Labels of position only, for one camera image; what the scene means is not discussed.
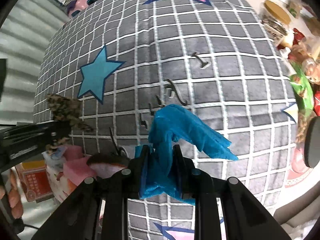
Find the pink sponge block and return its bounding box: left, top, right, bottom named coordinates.
left=62, top=162, right=99, bottom=192

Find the grey checked star blanket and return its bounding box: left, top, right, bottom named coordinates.
left=34, top=0, right=304, bottom=240

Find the striped knit hat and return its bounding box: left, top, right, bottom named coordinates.
left=86, top=153, right=131, bottom=179

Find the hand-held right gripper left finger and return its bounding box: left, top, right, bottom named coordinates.
left=31, top=144, right=152, bottom=240

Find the leopard print cloth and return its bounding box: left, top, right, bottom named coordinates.
left=46, top=94, right=95, bottom=155

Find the black round lid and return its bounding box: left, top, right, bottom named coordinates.
left=296, top=110, right=320, bottom=170

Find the pink plastic stool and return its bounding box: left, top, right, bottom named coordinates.
left=66, top=0, right=103, bottom=18

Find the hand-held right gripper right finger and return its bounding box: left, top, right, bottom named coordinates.
left=172, top=144, right=292, bottom=240

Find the person's left hand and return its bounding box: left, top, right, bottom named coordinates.
left=0, top=169, right=24, bottom=219

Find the pale green curtain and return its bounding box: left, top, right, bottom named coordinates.
left=0, top=0, right=70, bottom=130

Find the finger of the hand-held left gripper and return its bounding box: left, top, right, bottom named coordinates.
left=0, top=137, right=70, bottom=167
left=0, top=123, right=72, bottom=143

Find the pink carton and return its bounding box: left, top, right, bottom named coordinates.
left=20, top=161, right=54, bottom=203

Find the jar with tan lid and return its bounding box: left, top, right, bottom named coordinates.
left=260, top=0, right=292, bottom=40

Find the blue cloth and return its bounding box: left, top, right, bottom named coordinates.
left=136, top=104, right=239, bottom=205

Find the floral tissue pack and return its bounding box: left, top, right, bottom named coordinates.
left=42, top=152, right=80, bottom=205

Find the pile of snack packets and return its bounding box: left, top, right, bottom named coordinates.
left=260, top=0, right=320, bottom=115

